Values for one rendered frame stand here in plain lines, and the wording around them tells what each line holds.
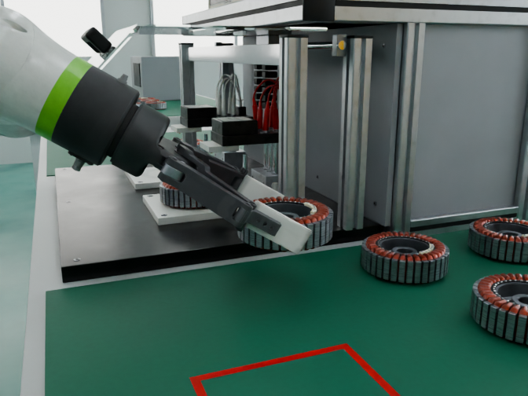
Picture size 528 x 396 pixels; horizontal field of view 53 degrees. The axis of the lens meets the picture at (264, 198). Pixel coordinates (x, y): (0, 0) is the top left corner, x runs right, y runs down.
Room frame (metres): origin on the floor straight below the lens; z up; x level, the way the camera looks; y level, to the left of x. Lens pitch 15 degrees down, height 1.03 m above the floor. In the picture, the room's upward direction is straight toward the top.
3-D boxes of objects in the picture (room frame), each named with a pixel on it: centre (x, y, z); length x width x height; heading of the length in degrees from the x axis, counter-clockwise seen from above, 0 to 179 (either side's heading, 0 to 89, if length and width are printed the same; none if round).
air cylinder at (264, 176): (0.94, -0.01, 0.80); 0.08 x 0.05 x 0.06; 21
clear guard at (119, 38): (0.86, 0.10, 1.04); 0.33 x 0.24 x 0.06; 111
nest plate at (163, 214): (0.89, 0.12, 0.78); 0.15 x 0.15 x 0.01; 21
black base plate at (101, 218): (1.01, 0.15, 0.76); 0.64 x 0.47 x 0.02; 21
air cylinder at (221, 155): (1.17, 0.08, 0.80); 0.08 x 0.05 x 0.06; 21
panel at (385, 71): (1.09, -0.07, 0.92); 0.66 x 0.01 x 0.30; 21
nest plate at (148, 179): (1.11, 0.21, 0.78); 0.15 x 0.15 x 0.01; 21
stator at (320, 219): (0.60, -0.02, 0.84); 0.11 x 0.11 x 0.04
